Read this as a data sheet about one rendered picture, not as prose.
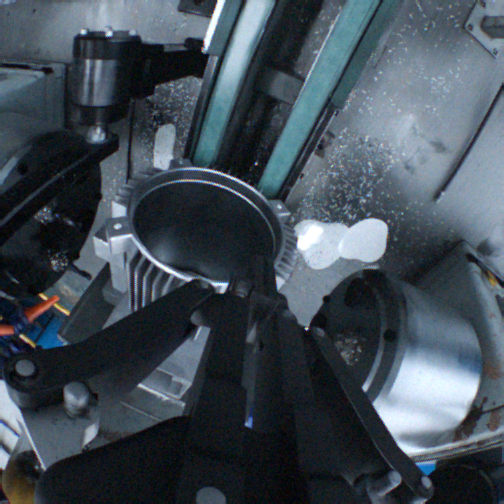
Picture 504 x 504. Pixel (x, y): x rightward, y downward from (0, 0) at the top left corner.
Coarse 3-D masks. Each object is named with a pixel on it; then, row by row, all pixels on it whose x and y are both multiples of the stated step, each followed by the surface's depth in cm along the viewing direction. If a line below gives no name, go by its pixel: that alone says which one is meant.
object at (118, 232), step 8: (176, 160) 29; (184, 160) 29; (168, 168) 29; (272, 200) 30; (280, 200) 31; (280, 208) 29; (280, 216) 29; (288, 216) 30; (112, 224) 20; (120, 224) 20; (128, 224) 20; (112, 232) 19; (120, 232) 20; (128, 232) 20; (112, 240) 19; (120, 240) 20; (128, 240) 20; (112, 248) 20; (120, 248) 20; (128, 248) 21
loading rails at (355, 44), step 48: (240, 0) 17; (288, 0) 20; (384, 0) 14; (240, 48) 21; (336, 48) 19; (384, 48) 23; (240, 96) 26; (288, 96) 30; (336, 96) 22; (192, 144) 29; (288, 144) 28; (288, 192) 31
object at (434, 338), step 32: (352, 288) 33; (384, 288) 27; (416, 288) 27; (320, 320) 38; (352, 320) 30; (384, 320) 25; (416, 320) 22; (448, 320) 24; (352, 352) 25; (384, 352) 22; (416, 352) 20; (448, 352) 21; (480, 352) 23; (384, 384) 20; (416, 384) 20; (448, 384) 20; (480, 384) 22; (384, 416) 20; (416, 416) 20; (448, 416) 20; (416, 448) 22
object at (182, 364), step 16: (128, 304) 24; (112, 320) 23; (192, 336) 25; (176, 352) 23; (192, 352) 24; (160, 368) 22; (176, 368) 22; (192, 368) 23; (160, 384) 30; (176, 384) 30
